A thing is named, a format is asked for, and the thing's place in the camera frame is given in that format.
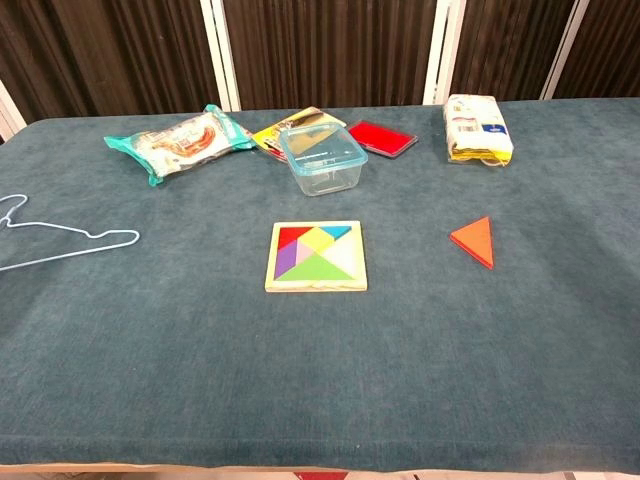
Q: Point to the teal tablecloth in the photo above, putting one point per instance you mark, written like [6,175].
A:
[200,350]

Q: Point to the white partition post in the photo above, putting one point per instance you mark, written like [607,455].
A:
[562,55]
[442,55]
[225,60]
[11,117]

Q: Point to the wooden tangram tray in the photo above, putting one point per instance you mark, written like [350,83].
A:
[320,287]

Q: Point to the brown slatted partition panel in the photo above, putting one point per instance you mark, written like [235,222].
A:
[610,50]
[325,50]
[100,50]
[505,45]

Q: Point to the purple tangram parallelogram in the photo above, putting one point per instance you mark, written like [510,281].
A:
[287,260]

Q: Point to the yellow tangram piece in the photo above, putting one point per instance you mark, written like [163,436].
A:
[320,240]

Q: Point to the orange triangle puzzle piece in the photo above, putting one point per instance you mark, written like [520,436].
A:
[477,242]

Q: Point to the yellow razor blister pack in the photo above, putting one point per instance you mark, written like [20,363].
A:
[270,137]

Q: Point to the white and yellow tissue pack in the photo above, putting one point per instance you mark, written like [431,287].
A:
[475,130]

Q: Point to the red tangram piece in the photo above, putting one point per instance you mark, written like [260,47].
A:
[289,235]

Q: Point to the clear container with teal rim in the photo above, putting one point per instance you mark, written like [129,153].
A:
[325,170]

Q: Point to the red ink pad case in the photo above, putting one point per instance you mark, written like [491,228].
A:
[382,137]

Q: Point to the teal snack bag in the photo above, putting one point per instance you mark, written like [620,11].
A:
[175,145]

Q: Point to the green tangram triangle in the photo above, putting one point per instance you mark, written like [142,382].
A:
[315,270]

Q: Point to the cyan tangram triangle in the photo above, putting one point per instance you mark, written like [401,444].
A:
[336,231]

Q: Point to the pink tangram triangle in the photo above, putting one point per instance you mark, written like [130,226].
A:
[303,256]

